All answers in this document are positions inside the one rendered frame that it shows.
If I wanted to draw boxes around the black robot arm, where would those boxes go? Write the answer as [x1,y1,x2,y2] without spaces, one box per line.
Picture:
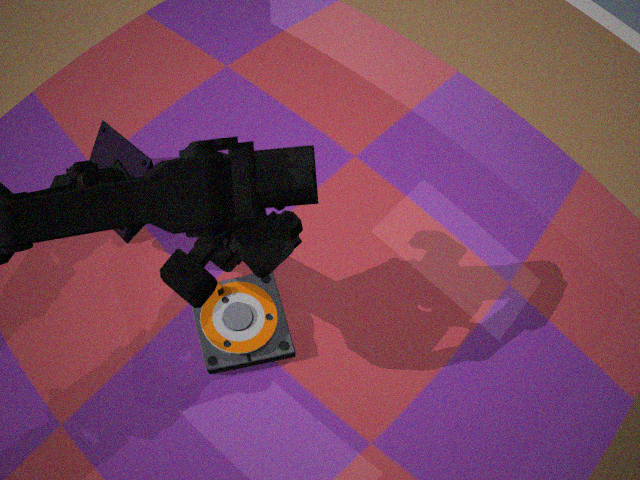
[0,136,318,278]

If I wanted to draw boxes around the orange round plate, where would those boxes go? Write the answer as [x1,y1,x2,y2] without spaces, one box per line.
[200,282,278,355]

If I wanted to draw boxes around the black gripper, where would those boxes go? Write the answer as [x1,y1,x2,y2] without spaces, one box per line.
[160,229,242,308]

